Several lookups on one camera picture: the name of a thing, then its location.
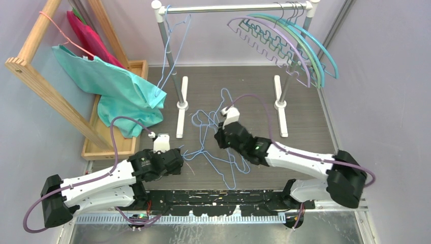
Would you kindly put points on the pink wire hanger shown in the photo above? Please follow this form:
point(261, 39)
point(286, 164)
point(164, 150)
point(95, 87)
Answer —
point(69, 41)

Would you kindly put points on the teal green shirt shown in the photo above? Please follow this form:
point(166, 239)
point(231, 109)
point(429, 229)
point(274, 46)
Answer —
point(125, 98)

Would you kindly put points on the purple plastic hanger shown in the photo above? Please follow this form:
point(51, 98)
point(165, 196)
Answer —
point(289, 43)

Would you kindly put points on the red pink shirt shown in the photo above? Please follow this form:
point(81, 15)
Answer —
point(90, 40)

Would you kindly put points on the teal plastic hanger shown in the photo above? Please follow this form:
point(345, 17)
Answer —
point(304, 49)
point(281, 46)

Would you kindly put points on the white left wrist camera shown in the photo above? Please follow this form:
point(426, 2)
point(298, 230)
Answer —
point(161, 142)

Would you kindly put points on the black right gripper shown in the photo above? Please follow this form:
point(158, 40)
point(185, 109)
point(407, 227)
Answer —
point(220, 135)

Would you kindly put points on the wooden clothes rack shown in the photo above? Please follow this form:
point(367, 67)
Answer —
point(30, 121)

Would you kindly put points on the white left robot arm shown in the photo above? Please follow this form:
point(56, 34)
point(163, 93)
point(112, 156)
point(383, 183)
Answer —
point(67, 198)

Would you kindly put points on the green plastic hanger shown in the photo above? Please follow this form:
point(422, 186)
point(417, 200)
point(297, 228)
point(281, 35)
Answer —
point(303, 50)

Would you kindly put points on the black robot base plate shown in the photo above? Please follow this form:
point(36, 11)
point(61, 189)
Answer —
point(214, 203)

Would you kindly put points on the silver white clothes rack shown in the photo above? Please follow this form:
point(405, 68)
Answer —
point(231, 46)

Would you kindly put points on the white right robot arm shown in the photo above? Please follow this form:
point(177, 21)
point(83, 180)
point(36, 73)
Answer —
point(337, 177)

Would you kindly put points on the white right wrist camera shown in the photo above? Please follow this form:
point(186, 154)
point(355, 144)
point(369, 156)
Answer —
point(230, 115)

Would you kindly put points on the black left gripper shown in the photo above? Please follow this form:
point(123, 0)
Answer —
point(175, 172)

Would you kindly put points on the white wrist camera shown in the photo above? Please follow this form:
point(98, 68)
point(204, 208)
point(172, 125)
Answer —
point(161, 142)
point(230, 115)

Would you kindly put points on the perforated metal rail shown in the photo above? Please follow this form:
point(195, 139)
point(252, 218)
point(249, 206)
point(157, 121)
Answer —
point(236, 218)

